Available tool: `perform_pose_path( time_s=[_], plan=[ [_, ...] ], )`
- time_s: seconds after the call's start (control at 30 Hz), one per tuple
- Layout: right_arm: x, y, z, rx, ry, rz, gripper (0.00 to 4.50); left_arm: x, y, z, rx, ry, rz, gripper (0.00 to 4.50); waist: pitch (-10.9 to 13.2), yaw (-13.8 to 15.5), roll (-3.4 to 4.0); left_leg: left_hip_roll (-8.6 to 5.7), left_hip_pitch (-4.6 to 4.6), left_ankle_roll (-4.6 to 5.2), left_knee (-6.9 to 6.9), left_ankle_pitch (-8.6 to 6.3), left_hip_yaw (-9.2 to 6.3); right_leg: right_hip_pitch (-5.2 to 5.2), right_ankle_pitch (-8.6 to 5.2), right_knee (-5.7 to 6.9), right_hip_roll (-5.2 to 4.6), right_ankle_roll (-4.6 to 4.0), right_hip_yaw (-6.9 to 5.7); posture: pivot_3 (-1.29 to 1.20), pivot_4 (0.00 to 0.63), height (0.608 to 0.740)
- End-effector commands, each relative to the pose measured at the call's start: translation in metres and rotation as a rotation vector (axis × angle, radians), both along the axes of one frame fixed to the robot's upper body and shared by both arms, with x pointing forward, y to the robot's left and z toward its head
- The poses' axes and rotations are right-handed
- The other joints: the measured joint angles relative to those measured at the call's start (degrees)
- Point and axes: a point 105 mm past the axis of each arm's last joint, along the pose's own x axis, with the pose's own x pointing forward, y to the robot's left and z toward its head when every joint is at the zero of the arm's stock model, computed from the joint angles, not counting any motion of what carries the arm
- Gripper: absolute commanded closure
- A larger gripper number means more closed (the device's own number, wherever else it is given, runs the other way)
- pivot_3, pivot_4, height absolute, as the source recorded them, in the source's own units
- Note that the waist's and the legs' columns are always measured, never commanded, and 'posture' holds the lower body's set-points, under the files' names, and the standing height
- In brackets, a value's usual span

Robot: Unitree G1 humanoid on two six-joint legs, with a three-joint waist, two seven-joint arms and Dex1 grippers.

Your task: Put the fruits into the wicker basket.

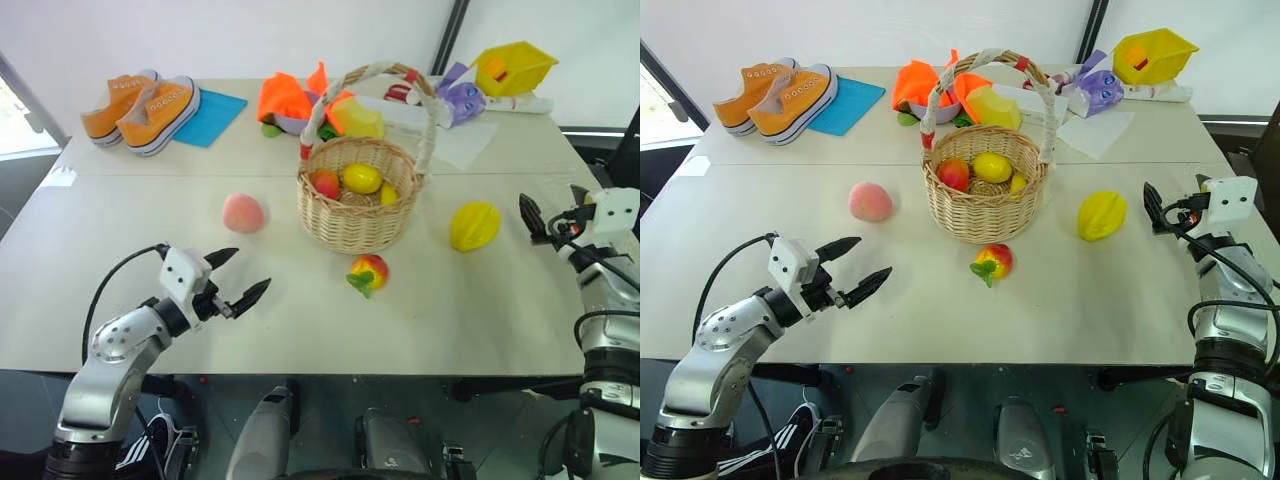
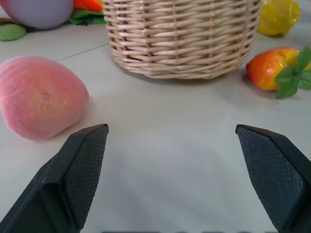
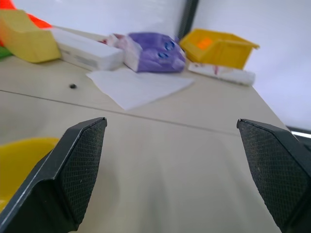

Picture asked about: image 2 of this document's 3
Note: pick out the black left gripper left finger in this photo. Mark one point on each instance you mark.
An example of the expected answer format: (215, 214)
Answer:
(58, 179)

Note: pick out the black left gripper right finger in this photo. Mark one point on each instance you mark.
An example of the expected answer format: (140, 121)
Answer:
(274, 174)

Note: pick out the orange yellow fruit with leaves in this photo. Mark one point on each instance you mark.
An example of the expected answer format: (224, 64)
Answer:
(269, 68)

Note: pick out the woven wicker basket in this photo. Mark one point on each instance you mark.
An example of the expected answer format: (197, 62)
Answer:
(181, 38)

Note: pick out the pink peach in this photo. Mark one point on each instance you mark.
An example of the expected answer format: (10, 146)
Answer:
(40, 97)

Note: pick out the green pea pod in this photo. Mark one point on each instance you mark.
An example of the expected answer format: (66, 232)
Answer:
(11, 32)

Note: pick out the yellow bell pepper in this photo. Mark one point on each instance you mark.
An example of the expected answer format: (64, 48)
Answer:
(278, 17)

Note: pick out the purple eggplant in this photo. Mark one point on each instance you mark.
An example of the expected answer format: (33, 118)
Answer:
(40, 12)

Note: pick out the orange carrot with green leaves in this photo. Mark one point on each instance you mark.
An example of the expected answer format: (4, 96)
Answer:
(87, 11)

